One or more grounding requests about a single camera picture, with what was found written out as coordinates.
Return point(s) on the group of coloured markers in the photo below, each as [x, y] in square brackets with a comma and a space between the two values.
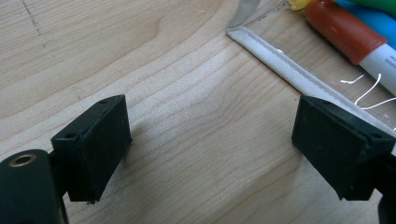
[342, 31]

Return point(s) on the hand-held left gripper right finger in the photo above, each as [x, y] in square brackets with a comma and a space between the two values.
[337, 146]

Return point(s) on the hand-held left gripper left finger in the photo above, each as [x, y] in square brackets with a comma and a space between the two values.
[91, 149]

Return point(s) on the clear plastic bag white trim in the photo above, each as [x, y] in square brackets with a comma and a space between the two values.
[289, 70]

